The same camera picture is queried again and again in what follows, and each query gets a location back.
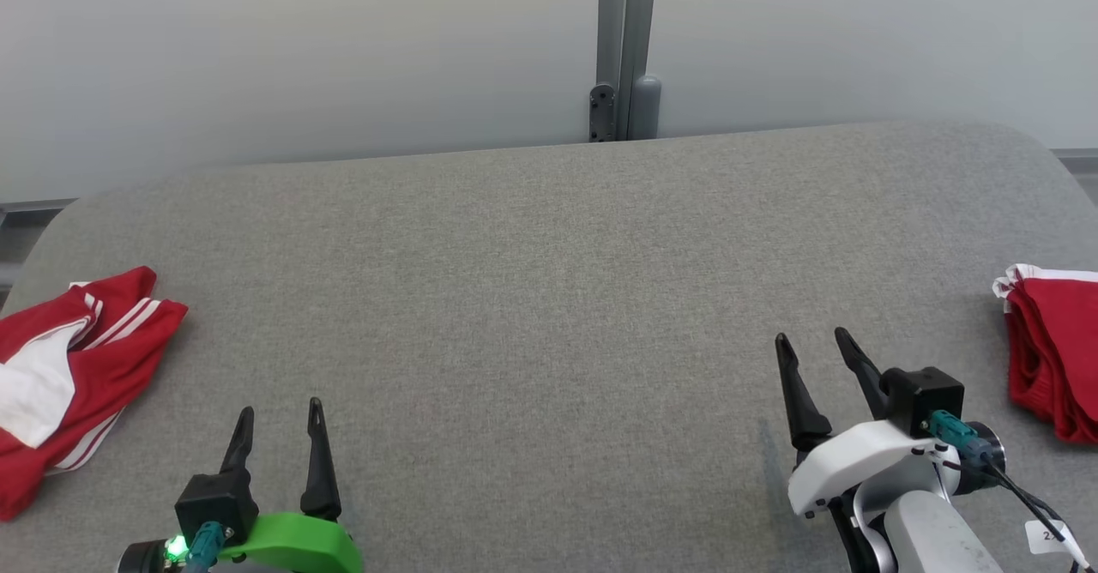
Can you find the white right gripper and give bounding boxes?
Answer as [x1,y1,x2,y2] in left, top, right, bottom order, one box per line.
[775,327,957,518]

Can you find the red shorts with white trim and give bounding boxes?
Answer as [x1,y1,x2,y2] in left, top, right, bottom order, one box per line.
[992,263,1098,445]

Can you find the grey fabric sofa cushion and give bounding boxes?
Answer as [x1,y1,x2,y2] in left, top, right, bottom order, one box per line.
[0,120,1098,573]

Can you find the grey metal post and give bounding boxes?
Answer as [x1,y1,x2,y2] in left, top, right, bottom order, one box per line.
[588,0,662,142]

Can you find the red and white basketball jersey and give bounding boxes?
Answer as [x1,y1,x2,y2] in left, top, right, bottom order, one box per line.
[0,266,189,522]

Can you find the small white paper tag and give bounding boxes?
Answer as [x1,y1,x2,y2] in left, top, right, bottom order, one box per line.
[1025,520,1090,557]

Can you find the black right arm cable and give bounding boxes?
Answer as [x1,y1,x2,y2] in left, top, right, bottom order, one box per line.
[931,410,1092,573]

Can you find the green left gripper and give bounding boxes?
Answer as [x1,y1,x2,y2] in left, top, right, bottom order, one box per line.
[219,397,365,573]

